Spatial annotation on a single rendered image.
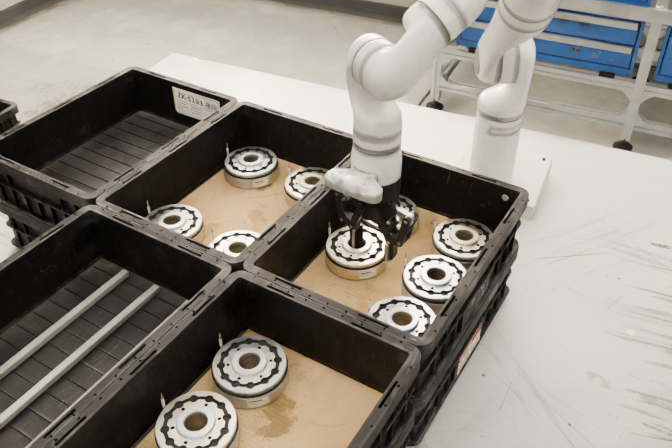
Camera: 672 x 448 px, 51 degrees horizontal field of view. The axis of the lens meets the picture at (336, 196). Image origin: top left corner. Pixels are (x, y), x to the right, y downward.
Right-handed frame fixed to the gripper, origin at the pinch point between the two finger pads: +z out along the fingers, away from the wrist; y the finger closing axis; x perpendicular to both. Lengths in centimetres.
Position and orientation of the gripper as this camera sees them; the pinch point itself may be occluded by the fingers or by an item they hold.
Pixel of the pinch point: (373, 245)
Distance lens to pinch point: 114.0
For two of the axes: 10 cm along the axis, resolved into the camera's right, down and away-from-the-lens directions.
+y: -8.2, -3.3, 4.6
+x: -5.7, 4.8, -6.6
